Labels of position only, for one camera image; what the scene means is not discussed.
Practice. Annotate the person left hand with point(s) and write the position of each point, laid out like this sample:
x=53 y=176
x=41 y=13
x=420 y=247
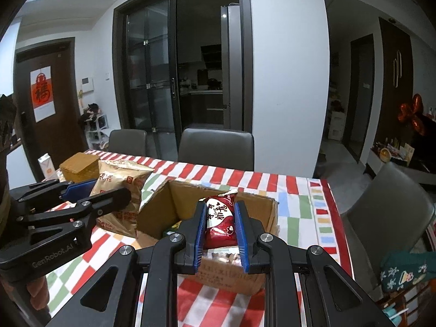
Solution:
x=39 y=295

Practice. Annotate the grey chair far left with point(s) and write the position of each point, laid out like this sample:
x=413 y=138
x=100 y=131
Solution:
x=128 y=142

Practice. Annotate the red white snack packet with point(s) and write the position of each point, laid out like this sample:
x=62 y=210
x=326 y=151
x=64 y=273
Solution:
x=220 y=222

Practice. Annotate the grey chair right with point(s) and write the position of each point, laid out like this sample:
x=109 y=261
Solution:
x=391 y=215

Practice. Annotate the white wall intercom panel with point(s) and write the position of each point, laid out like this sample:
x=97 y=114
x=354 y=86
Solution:
x=87 y=85

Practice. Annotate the black glass sliding door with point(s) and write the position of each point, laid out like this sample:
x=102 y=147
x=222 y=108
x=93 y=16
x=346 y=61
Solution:
x=182 y=64

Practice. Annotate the red fu door poster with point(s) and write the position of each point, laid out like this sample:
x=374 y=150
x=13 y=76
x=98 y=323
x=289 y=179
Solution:
x=41 y=92

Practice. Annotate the grey chair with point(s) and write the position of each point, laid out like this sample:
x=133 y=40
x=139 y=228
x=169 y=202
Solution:
x=217 y=147
x=391 y=215
x=128 y=142

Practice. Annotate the green christmas cushion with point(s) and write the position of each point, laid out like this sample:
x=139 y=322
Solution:
x=402 y=270

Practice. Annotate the woven rattan box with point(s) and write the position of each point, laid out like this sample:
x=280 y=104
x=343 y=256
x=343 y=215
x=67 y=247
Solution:
x=80 y=167

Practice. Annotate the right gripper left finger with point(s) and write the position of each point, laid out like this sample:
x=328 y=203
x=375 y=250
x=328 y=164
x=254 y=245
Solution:
x=138 y=283

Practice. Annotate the red bow balloon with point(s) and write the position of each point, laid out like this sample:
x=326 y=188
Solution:
x=412 y=112

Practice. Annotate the grey chair far middle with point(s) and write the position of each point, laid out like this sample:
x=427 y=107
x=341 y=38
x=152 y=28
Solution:
x=217 y=147

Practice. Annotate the colourful checked tablecloth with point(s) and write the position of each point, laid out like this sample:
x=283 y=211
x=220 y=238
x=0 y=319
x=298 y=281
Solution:
x=307 y=215

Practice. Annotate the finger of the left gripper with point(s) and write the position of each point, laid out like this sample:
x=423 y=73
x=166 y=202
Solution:
x=86 y=209
x=43 y=196

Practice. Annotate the tan fortune biscuit bag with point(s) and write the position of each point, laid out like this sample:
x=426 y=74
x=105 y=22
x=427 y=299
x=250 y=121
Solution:
x=122 y=194

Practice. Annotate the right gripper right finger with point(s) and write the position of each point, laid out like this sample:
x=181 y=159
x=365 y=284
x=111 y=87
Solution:
x=302 y=287

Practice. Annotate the dark wooden door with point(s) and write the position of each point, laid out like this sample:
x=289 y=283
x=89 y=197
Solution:
x=59 y=135

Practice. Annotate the brown cardboard box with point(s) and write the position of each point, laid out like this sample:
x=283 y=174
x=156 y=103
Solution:
x=221 y=265

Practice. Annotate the orange juice carton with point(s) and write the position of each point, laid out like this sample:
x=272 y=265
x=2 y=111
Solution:
x=47 y=167

